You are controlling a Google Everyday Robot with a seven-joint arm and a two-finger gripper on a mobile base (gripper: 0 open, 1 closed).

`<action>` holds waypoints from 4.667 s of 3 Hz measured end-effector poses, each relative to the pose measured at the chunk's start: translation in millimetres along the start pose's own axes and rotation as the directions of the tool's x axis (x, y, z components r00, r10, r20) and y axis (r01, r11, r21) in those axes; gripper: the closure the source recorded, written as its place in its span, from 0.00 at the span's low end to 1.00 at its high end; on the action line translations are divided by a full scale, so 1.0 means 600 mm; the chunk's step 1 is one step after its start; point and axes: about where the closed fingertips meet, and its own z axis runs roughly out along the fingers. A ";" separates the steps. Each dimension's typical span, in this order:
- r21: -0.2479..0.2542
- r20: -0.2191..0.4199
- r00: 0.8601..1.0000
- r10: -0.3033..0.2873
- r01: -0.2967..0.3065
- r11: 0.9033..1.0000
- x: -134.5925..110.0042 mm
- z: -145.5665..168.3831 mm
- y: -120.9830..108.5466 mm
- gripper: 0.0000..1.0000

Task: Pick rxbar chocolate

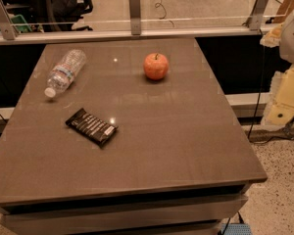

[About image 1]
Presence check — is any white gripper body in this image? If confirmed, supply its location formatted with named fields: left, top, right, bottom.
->
left=274, top=65, right=294, bottom=116

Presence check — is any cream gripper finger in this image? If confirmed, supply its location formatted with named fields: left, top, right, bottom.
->
left=260, top=23, right=282, bottom=48
left=261, top=71, right=294, bottom=127

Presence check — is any black rxbar chocolate wrapper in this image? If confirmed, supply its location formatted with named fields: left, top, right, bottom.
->
left=65, top=108, right=118, bottom=147

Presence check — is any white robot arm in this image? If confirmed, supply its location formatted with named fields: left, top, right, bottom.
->
left=260, top=10, right=294, bottom=129

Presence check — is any red apple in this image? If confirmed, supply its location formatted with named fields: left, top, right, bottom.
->
left=143, top=53, right=169, bottom=80

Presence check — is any blue perforated box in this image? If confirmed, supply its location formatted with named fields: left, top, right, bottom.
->
left=220, top=223, right=253, bottom=235

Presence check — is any grey cabinet with drawers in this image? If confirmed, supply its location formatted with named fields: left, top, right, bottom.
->
left=0, top=38, right=267, bottom=235

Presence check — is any clear plastic water bottle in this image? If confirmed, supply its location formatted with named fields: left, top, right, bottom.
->
left=44, top=49, right=86, bottom=98

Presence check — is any black office chair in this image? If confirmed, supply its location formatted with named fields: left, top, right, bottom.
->
left=27, top=0, right=93, bottom=32

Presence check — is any glass barrier panel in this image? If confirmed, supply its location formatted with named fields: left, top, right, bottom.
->
left=0, top=0, right=294, bottom=34

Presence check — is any green bin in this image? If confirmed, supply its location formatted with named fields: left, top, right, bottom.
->
left=11, top=15, right=32, bottom=33

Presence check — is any black hanging cable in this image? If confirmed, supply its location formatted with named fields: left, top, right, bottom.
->
left=246, top=29, right=269, bottom=145

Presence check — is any right metal glass bracket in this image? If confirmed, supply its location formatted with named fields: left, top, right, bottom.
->
left=245, top=0, right=269, bottom=30

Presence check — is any metal glass bracket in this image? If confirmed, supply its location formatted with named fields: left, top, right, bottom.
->
left=245, top=0, right=269, bottom=30
left=0, top=0, right=17, bottom=40
left=128, top=0, right=141, bottom=35

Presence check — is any middle metal glass bracket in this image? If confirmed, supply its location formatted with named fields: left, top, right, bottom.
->
left=128, top=0, right=141, bottom=35

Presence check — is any left metal glass bracket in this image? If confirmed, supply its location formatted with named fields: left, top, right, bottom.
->
left=0, top=0, right=17, bottom=40

